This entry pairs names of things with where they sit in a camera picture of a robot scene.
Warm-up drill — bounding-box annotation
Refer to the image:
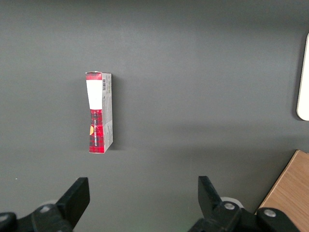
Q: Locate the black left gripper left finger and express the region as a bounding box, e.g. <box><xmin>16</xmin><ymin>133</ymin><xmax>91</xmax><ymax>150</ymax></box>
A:
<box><xmin>0</xmin><ymin>177</ymin><xmax>91</xmax><ymax>232</ymax></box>

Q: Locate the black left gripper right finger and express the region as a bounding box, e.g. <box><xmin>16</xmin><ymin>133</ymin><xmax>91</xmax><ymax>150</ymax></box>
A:
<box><xmin>188</xmin><ymin>175</ymin><xmax>300</xmax><ymax>232</ymax></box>

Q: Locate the wooden drawer cabinet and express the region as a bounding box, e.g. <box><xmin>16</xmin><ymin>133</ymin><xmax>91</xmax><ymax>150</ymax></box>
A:
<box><xmin>255</xmin><ymin>149</ymin><xmax>309</xmax><ymax>232</ymax></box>

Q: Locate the red plaid cardboard box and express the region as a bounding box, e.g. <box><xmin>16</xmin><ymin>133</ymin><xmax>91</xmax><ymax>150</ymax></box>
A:
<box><xmin>85</xmin><ymin>71</ymin><xmax>113</xmax><ymax>154</ymax></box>

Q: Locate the cream rectangular tray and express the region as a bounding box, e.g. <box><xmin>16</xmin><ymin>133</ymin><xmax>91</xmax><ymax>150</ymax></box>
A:
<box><xmin>296</xmin><ymin>32</ymin><xmax>309</xmax><ymax>121</ymax></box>

